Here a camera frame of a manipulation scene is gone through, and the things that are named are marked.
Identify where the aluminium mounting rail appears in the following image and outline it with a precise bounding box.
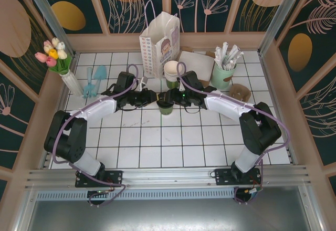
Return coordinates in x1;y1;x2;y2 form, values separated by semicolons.
25;165;312;190

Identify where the aluminium frame post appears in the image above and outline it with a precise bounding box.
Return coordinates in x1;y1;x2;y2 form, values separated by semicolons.
258;0;300;56
20;0;77;56

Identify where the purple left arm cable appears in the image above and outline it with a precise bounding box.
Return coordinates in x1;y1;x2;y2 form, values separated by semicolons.
52;64;140;208

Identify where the black plastic cup lid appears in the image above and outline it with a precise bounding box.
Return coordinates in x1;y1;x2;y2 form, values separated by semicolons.
156;100;175;109

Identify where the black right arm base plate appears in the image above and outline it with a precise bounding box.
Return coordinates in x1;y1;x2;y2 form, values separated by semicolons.
215;167;263;187

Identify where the white printed paper bag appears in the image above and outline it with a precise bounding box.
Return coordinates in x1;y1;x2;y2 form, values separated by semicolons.
139;0;182;81

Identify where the artificial tulip bouquet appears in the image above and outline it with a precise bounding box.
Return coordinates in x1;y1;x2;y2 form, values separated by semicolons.
35;37;73;75

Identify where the brown cardboard cup sleeve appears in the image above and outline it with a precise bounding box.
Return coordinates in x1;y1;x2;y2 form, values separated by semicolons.
229;83;250;102

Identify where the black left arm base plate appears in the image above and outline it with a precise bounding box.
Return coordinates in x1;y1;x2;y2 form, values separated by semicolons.
75;170;123;188

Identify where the grey slotted cable duct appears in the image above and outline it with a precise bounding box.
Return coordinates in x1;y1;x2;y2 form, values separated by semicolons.
35;190;237;202

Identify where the white ribbed vase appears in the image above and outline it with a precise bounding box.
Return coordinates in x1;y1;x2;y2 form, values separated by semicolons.
60;72;83;97

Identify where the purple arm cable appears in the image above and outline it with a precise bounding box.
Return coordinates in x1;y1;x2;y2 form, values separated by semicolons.
176;62;291;205
52;64;140;208

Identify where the small green circuit board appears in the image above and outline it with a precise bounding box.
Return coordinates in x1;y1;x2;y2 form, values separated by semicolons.
245;187;264;198

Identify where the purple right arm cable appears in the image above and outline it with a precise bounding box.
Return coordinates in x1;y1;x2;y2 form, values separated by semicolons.
176;62;291;205

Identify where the mint green straw holder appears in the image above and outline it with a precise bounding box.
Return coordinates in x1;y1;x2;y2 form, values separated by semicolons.
211;62;237;90

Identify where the stack of green paper cups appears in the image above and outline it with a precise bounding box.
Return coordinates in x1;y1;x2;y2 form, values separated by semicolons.
164;60;184;89

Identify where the light blue toy shovel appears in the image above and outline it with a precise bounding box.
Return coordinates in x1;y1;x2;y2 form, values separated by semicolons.
93;65;107;91

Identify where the green paper coffee cup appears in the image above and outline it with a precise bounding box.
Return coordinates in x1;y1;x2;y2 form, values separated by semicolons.
158;104;174;117

